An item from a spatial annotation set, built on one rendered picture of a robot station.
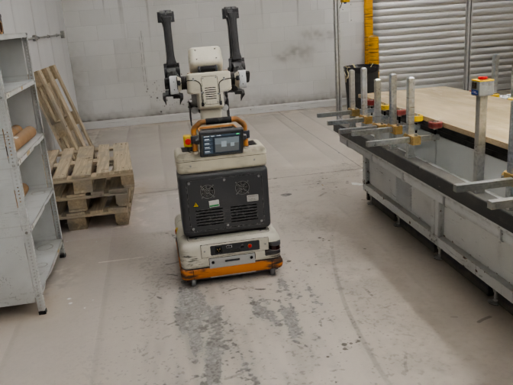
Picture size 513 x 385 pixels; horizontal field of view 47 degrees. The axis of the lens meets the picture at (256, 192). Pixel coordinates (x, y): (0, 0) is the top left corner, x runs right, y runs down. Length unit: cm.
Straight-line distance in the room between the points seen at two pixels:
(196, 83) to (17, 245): 142
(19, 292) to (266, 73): 694
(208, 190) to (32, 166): 135
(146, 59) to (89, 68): 88
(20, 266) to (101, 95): 637
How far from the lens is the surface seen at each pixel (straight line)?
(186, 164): 344
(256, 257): 359
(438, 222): 379
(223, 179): 349
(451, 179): 310
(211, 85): 373
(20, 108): 421
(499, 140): 306
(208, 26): 961
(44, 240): 441
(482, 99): 280
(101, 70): 962
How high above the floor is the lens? 156
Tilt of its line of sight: 17 degrees down
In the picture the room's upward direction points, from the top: 4 degrees counter-clockwise
